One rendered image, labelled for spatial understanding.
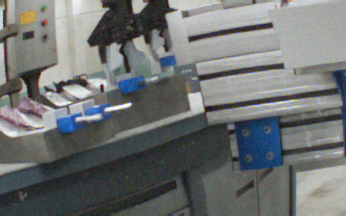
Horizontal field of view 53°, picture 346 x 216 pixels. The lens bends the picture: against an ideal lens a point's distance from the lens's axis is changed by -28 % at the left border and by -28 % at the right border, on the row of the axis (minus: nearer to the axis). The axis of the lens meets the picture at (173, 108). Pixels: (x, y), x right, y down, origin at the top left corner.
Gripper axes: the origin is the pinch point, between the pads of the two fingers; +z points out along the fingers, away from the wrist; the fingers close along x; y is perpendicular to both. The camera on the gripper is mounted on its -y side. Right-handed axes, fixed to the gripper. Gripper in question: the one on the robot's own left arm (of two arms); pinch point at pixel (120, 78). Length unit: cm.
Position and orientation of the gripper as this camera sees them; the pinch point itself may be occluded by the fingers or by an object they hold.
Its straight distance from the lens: 102.6
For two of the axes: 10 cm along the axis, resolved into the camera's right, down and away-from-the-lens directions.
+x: 6.2, -1.9, 7.6
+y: 7.5, -1.1, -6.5
